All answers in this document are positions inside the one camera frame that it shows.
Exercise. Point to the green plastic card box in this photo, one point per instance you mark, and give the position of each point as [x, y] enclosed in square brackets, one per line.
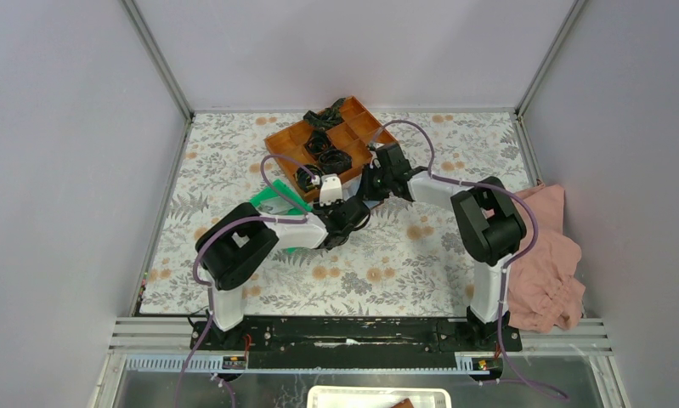
[280, 204]

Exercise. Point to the black items in tray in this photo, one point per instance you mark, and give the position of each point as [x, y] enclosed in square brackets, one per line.
[328, 158]

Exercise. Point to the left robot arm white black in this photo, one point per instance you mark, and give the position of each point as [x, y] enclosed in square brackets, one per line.
[229, 253]

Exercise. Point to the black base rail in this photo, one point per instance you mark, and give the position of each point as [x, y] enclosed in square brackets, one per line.
[352, 343]

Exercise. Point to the pink crumpled cloth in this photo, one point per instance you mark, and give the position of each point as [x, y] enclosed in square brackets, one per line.
[543, 291]

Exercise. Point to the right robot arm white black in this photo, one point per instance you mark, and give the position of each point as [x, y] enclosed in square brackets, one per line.
[490, 227]

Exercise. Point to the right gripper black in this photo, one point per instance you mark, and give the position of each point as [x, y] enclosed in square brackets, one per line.
[367, 192]

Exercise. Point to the orange wooden compartment tray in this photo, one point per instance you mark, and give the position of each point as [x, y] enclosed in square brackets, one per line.
[352, 135]

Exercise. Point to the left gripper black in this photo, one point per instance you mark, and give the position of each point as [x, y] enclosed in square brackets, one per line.
[332, 201]

